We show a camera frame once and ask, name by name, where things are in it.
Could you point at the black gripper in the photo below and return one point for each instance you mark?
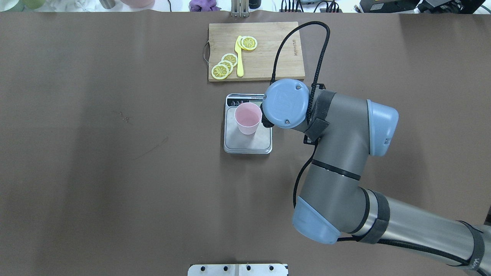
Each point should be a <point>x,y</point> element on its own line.
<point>265,122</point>

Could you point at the pink plastic cup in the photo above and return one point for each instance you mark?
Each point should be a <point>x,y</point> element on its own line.
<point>248,116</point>

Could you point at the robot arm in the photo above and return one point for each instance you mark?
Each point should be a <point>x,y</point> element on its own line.
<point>345,132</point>

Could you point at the digital kitchen scale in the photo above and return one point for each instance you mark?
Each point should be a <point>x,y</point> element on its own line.
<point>236,142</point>

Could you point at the green cup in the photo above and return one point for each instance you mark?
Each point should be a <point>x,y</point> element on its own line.
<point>33,4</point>

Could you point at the yellow plastic knife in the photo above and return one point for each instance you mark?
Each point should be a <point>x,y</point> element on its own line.
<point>239,66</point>

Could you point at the wooden cutting board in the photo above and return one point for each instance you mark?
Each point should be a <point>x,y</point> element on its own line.
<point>258,63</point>

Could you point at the lemon slice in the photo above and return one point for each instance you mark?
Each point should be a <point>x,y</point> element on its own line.
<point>228,64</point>
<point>249,42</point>
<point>239,42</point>
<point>230,57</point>
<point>220,71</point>

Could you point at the black thermos bottle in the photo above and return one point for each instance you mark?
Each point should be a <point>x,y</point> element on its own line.
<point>254,4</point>

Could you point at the purple cloth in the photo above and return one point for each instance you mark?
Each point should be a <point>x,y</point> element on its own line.
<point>203,5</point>

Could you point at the pink bowl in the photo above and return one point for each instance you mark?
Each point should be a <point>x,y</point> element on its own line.
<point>138,3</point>

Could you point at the aluminium frame post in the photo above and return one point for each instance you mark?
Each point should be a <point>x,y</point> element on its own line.
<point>240,8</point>

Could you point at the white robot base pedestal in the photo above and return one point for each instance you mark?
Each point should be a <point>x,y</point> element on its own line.
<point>248,269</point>

